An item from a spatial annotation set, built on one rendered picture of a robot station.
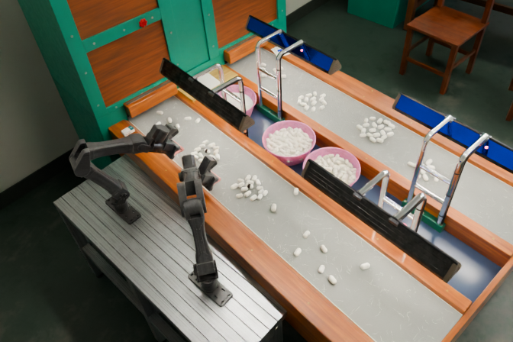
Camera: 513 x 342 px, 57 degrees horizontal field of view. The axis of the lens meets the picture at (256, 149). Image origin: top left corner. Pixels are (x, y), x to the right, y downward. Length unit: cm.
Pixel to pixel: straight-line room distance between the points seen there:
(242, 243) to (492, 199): 110
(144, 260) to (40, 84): 155
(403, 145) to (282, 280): 95
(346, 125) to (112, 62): 122
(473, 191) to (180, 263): 131
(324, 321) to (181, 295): 58
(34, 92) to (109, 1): 111
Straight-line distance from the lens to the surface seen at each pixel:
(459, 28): 393
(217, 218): 204
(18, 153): 340
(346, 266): 193
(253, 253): 192
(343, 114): 253
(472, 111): 391
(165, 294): 200
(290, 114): 248
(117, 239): 220
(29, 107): 328
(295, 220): 204
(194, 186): 176
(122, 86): 254
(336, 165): 228
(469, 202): 223
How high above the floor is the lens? 238
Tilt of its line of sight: 45 degrees down
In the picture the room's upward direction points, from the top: 5 degrees counter-clockwise
